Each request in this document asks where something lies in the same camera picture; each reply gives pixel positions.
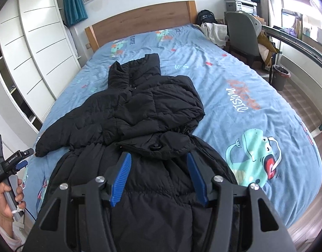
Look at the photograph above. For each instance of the brown cardboard box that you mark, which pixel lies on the brown cardboard box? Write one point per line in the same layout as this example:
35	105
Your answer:
220	21

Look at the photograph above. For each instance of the blue printed blanket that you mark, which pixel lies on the blue printed blanket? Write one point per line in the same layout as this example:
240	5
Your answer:
229	71

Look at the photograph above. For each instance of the yellow garment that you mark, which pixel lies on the yellow garment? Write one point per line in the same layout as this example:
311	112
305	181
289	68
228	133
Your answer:
267	50

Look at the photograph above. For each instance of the person's left forearm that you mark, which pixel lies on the person's left forearm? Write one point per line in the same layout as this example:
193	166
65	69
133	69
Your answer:
7	237

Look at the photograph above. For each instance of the white printer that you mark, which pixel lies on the white printer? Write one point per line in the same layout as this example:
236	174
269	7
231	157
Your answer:
241	5

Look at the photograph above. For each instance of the grey chair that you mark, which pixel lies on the grey chair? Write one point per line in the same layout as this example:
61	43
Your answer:
239	31

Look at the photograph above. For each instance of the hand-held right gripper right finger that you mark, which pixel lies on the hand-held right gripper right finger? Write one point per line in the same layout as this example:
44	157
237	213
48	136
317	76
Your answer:
196	178

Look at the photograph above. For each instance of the person's left hand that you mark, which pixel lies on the person's left hand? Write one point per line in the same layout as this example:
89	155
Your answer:
3	202

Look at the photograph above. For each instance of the white wardrobe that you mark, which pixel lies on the white wardrobe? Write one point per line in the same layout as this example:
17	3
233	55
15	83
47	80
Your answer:
40	31

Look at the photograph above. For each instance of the black backpack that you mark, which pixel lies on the black backpack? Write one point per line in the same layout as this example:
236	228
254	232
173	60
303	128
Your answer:
206	17

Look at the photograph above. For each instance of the window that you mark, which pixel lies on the window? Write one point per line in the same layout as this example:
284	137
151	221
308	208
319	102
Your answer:
297	2

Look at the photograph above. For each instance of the dark trash bin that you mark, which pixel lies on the dark trash bin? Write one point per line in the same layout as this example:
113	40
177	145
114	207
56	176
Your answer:
280	78

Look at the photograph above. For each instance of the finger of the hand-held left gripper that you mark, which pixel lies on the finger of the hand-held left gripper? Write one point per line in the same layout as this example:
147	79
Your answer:
29	152
22	164

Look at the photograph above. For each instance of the black puffer coat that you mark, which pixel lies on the black puffer coat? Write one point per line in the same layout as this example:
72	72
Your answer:
150	105

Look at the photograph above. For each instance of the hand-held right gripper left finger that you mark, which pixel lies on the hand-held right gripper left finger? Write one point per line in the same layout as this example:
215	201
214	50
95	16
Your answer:
121	178

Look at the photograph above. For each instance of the dark metal rail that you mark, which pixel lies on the dark metal rail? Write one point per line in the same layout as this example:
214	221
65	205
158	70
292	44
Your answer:
300	44

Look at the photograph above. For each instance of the wooden headboard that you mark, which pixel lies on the wooden headboard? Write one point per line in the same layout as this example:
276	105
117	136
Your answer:
139	18

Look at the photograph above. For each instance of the cream cloth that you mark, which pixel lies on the cream cloth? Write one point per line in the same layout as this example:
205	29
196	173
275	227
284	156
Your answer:
214	32

